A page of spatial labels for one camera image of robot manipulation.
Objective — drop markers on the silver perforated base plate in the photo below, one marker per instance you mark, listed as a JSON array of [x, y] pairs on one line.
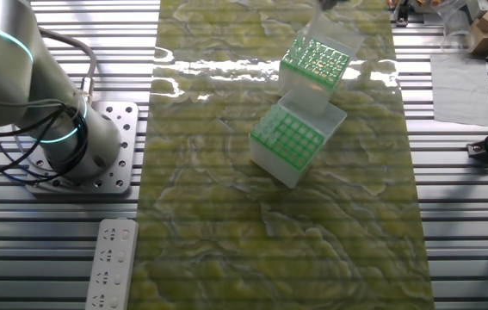
[[129, 155]]

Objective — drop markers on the white power strip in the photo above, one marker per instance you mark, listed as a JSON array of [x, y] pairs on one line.
[[112, 267]]

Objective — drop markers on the white paper sheet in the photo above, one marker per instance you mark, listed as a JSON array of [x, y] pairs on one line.
[[461, 90]]

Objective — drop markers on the clear plastic cup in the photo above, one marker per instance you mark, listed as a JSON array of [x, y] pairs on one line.
[[456, 30]]

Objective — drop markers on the green marble pattern mat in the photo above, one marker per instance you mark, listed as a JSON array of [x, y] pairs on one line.
[[226, 237]]

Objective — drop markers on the green rack pipette tip box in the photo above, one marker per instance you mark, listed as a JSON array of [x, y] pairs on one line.
[[278, 168], [325, 64]]

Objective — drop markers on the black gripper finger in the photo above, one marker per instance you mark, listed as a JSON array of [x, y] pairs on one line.
[[325, 4], [339, 2]]

